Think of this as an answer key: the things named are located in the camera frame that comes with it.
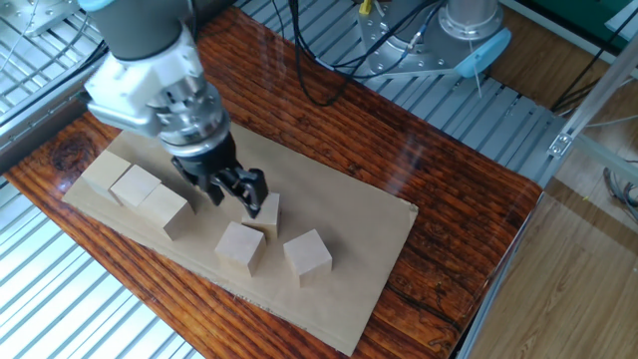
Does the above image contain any grey cable bundle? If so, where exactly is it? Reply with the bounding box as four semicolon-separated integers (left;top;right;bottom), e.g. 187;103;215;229
601;167;638;225

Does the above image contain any light wooden cube block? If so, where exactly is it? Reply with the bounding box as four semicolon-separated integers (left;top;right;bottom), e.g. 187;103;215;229
137;182;196;242
282;228;334;289
109;164;163;209
80;149;133;205
213;220;268;278
240;191;282;240

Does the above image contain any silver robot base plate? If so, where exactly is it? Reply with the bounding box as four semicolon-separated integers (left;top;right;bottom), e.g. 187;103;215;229
356;0;453;79

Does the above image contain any silver perforated plate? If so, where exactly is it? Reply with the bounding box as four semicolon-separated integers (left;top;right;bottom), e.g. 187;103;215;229
0;0;84;39

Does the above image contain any brown cardboard sheet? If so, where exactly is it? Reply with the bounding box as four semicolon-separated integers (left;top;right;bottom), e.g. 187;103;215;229
62;122;420;358

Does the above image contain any silver vented wrist box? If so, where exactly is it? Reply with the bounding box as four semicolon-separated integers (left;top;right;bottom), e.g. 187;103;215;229
87;92;163;139

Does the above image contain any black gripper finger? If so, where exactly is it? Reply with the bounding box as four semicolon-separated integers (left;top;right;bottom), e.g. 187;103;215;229
204;179;226;208
213;167;270;220

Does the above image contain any aluminium frame bar with bracket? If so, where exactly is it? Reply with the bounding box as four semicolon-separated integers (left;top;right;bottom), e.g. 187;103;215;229
546;32;638;161

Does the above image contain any white zip tie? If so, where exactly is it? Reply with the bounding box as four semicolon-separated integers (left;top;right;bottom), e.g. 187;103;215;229
467;38;483;100

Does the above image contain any white plastic wrist bracket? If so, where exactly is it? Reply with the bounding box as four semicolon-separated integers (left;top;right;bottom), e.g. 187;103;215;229
83;24;205;124

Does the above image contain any cable with silver connector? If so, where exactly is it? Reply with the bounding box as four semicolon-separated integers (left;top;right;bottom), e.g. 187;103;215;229
408;0;448;51

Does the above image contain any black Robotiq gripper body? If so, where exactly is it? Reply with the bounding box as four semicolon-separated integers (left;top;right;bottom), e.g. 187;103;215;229
170;130;240;193

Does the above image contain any silver wrist coupling flange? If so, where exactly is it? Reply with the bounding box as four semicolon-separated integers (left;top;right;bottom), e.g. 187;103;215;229
149;79;231;159

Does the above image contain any black cable bundle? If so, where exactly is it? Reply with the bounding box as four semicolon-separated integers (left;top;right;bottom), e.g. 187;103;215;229
0;39;109;129

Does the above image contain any glossy dark wooden board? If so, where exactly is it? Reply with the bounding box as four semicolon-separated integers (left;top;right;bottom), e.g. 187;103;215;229
2;7;544;359

